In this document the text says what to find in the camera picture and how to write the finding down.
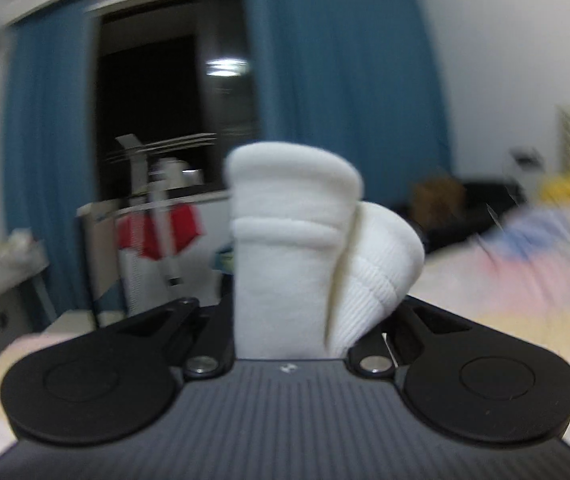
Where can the beige air purifier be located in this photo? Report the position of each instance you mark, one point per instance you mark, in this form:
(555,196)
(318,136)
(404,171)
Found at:
(97,229)

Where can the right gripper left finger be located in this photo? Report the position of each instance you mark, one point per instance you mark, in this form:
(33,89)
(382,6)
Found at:
(113,382)

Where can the wall power socket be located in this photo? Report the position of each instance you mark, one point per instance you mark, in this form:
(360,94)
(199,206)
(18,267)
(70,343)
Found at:
(527,159)

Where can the blue curtain right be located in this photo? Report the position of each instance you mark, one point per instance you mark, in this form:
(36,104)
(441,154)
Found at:
(357,78)

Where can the blue curtain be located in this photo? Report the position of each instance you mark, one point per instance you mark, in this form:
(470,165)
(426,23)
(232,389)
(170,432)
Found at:
(47,157)
(357,78)

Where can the pastel bed sheet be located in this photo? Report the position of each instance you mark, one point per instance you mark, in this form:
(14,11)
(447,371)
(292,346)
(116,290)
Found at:
(316,419)

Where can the black sofa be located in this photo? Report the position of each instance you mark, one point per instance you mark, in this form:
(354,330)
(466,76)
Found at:
(485,203)

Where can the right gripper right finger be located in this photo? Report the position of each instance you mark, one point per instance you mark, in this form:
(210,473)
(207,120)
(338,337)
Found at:
(464,379)

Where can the dark window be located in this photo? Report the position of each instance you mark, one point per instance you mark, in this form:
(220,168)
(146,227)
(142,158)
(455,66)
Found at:
(174,83)

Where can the garment steamer stand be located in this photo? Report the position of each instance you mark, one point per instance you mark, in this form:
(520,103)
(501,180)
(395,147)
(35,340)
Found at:
(154,177)

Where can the red garment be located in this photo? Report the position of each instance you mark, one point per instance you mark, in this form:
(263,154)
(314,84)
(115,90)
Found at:
(139,230)

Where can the blue curtain left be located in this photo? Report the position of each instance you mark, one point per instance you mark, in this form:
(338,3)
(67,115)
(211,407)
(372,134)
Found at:
(47,157)

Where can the white dressing table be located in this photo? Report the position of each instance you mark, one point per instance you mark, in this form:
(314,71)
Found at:
(25,304)

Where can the white sweatshirt garment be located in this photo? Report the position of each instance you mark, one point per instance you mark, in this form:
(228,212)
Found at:
(316,267)

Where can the brown paper bag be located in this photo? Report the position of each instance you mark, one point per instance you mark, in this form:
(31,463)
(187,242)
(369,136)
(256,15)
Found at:
(437,201)

